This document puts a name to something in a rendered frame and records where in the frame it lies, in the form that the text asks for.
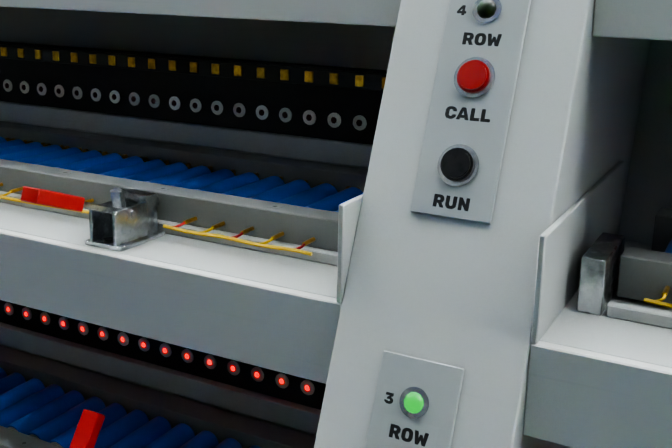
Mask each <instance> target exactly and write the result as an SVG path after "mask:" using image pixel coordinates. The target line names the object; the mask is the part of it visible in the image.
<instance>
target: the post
mask: <svg viewBox="0 0 672 448"><path fill-rule="evenodd" d="M449 2H450V0H401V3H400V8H399V13H398V18H397V23H396V29H395V34H394V39H393V44H392V49H391V54H390V59H389V64H388V70H387V75H386V80H385V85H384V90H383V95H382V100H381V106H380V111H379V116H378V121H377V126H376V131H375V136H374V141H373V147H372V152H371V157H370V162H369V167H368V172H367V177H366V183H365V188H364V193H363V198H362V203H361V208H360V213H359V218H358V224H357V229H356V234H355V239H354V244H353V249H352V254H351V260H350V265H349V270H348V275H347V280H346V285H345V290H344V295H343V301H342V306H341V311H340V316H339V321H338V326H337V331H336V337H335V342H334V347H333V352H332V357H331V362H330V367H329V372H328V378H327V383H326V388H325V393H324V398H323V403H322V408H321V414H320V419H319V424H318V429H317V434H316V439H315V444H314V448H365V446H366V440H367V435H368V430H369V424H370V419H371V414H372V409H373V403H374V398H375V393H376V388H377V382H378V377H379V372H380V366H381V361H382V356H383V351H389V352H394V353H398V354H402V355H407V356H411V357H415V358H420V359H424V360H428V361H433V362H437V363H441V364H446V365H450V366H454V367H459V368H463V369H464V375H463V381H462V387H461V392H460V398H459V403H458V409H457V414H456V420H455V425H454V431H453V437H452V442H451V448H572V447H568V446H564V445H561V444H557V443H553V442H549V441H545V440H541V439H537V438H533V437H530V436H526V435H524V434H523V426H524V414H525V402H526V390H527V378H528V365H529V353H530V344H531V342H530V341H531V329H532V316H533V304H534V292H535V280H536V268H537V256H538V244H539V236H540V235H541V234H542V233H543V232H544V231H545V230H546V229H548V228H549V227H550V226H551V225H552V224H553V223H554V222H555V221H556V220H557V219H558V218H559V217H560V216H562V215H563V214H564V213H565V212H566V211H567V210H568V209H569V208H570V207H571V206H572V205H573V204H574V203H576V202H577V201H578V200H579V199H580V198H581V197H582V196H583V195H584V194H585V193H586V192H587V191H588V190H590V189H591V188H592V187H593V186H594V185H595V184H596V183H597V182H598V181H599V180H600V179H601V178H602V177H603V176H605V175H606V174H607V173H608V172H609V171H610V170H611V169H612V168H613V167H614V166H615V165H616V164H617V163H619V162H620V161H624V162H625V165H624V174H623V184H622V193H621V203H620V212H619V222H618V231H617V234H618V233H619V227H620V221H621V215H622V209H623V203H624V197H625V191H626V184H627V178H628V172H629V166H630V160H631V154H632V148H633V142H634V136H635V130H636V124H637V118H638V112H639V106H640V100H641V94H642V88H643V82H644V76H645V70H646V64H647V58H648V52H649V46H650V40H649V39H629V38H610V37H593V36H592V25H593V15H594V4H595V0H531V3H530V9H529V15H528V20H527V26H526V31H525V37H524V42H523V48H522V53H521V59H520V64H519V70H518V76H517V81H516V87H515V92H514V98H513V103H512V109H511V114H510V120H509V126H508V131H507V137H506V142H505V148H504V153H503V159H502V164H501V170H500V176H499V181H498V187H497V192H496V198H495V203H494V209H493V214H492V220H491V223H490V224H488V223H481V222H475V221H468V220H462V219H455V218H448V217H442V216H435V215H429V214H422V213H415V212H411V211H410V208H411V203H412V197H413V192H414V187H415V181H416V176H417V171H418V166H419V160H420V155H421V150H422V144H423V139H424V134H425V129H426V123H427V118H428V113H429V108H430V102H431V97H432V92H433V86H434V81H435V76H436V71H437V65H438V60H439V55H440V49H441V44H442V39H443V34H444V28H445V23H446V18H447V12H448V7H449Z"/></svg>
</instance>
